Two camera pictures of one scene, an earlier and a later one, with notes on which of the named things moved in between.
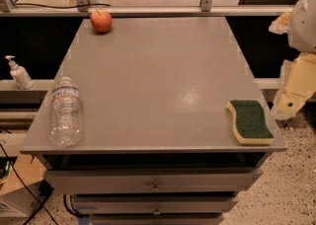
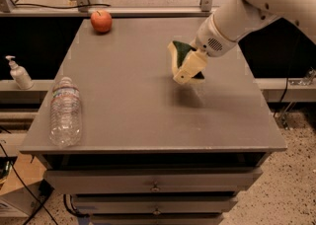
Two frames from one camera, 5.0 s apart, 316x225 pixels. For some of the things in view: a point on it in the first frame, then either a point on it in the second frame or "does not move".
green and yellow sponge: (250, 126) to (178, 52)
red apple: (101, 21) does not move
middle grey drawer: (154, 205) does not move
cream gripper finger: (297, 85) to (209, 40)
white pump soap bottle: (20, 74) does not move
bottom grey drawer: (157, 219) does not move
